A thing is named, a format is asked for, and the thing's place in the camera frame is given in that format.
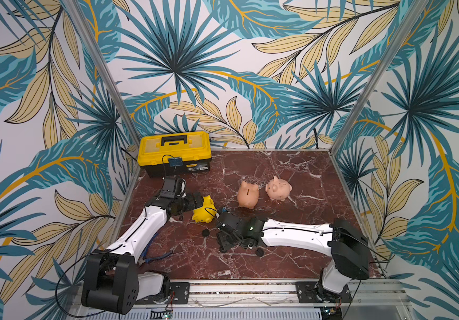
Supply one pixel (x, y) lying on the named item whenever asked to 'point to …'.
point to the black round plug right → (259, 252)
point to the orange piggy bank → (247, 194)
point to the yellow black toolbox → (155, 150)
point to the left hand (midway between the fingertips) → (194, 204)
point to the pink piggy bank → (278, 188)
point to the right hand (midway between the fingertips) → (220, 238)
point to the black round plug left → (205, 232)
